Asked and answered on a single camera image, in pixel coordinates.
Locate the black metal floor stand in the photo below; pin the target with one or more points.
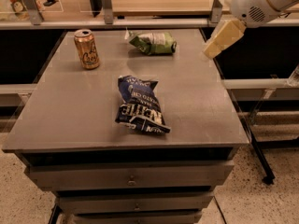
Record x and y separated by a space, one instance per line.
247 121

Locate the small black object on shelf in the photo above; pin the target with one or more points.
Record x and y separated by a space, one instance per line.
49 3

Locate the green jalapeno chip bag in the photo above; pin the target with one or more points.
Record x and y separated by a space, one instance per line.
152 43

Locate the orange package on shelf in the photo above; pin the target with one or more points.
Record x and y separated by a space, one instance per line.
13 10

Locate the grey drawer cabinet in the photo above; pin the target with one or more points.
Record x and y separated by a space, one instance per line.
138 140

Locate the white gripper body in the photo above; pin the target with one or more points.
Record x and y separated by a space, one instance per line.
249 4

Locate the blue kettle chip bag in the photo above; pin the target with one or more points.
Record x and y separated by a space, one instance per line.
140 109

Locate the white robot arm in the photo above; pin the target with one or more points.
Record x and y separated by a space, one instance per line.
281 5

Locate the gold soda can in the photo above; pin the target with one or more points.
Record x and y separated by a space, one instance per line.
87 52

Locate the wooden shelf with metal posts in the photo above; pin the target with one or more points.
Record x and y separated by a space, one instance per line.
116 14

